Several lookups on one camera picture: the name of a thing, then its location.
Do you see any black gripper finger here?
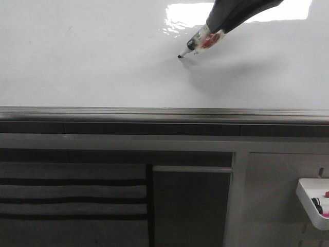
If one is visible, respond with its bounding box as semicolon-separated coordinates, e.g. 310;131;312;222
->
206;0;241;33
221;0;282;33

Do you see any white dry-erase marker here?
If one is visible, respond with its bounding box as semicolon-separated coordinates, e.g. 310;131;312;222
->
177;24;226;58

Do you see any white glossy whiteboard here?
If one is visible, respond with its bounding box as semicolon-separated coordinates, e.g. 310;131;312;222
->
1;1;328;110

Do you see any grey aluminium whiteboard tray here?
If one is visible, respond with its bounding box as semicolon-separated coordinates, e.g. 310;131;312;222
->
1;106;328;125

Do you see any dark grey cabinet door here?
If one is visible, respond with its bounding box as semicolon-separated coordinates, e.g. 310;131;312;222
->
153;165;233;246

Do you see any black marker in tray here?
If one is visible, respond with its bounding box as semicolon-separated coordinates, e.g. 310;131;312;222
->
311;198;323;215

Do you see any grey drawer cabinet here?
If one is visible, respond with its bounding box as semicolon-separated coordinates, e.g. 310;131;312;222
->
1;162;154;246

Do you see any white plastic wall tray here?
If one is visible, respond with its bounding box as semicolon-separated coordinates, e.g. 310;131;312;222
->
296;178;328;231

